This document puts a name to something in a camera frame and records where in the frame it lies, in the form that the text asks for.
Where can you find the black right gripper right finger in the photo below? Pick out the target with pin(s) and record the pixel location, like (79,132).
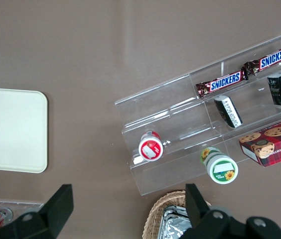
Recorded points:
(215,224)

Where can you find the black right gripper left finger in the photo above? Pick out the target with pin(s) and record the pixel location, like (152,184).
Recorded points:
(43,221)

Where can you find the foil wrapped sandwich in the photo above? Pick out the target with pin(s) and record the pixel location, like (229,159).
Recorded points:
(173,224)

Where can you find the woven wicker basket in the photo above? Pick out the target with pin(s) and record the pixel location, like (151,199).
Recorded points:
(153,216)

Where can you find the cream rectangular tray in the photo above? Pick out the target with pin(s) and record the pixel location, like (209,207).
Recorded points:
(11,129)

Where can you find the clear acrylic can rack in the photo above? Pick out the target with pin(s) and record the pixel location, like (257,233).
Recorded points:
(18,205)

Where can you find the red label drink can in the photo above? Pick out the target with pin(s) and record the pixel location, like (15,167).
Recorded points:
(4,213)

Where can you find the green sunflower lid cup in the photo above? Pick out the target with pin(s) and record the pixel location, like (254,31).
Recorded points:
(222,170)

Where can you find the red lid white cup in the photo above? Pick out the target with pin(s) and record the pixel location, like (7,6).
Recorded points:
(150,149)

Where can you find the red tartan cookie box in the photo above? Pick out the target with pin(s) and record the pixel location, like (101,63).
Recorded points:
(275,144)

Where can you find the clear acrylic tiered display stand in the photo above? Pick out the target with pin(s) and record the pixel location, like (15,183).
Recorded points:
(180,119)

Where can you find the small black white box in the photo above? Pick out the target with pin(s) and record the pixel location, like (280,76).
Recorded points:
(227,112)

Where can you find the Snickers chocolate bar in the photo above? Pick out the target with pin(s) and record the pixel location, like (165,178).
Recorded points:
(224,83)
(272,59)

